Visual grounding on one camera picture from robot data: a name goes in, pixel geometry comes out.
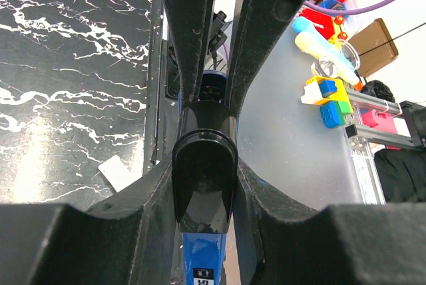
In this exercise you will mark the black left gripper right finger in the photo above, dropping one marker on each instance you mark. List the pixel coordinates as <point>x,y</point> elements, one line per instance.
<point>282,241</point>

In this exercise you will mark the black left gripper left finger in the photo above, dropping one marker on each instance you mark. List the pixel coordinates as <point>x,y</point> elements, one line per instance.
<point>127,238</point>

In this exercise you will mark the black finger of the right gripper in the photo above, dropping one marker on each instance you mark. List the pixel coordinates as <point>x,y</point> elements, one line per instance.
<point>257,27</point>
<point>189,23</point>

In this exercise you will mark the yellow blue toy bottle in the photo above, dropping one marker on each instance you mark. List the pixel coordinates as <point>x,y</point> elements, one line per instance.
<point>310,41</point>

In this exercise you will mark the white staple box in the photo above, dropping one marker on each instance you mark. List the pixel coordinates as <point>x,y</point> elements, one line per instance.
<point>116,173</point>

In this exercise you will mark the clear glass jar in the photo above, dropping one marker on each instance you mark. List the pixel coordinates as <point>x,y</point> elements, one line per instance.
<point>342,63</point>

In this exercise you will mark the colourful toy block stack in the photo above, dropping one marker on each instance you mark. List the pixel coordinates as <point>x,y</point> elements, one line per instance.
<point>331,97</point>

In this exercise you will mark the brown cardboard box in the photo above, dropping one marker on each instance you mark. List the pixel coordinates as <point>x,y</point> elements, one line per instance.
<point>375,48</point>

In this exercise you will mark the pink plastic toy piece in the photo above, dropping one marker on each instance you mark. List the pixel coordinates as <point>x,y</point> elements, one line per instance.
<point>379,121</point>

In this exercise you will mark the aluminium frame rail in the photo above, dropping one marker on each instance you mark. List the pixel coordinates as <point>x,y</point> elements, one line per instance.
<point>398,125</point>

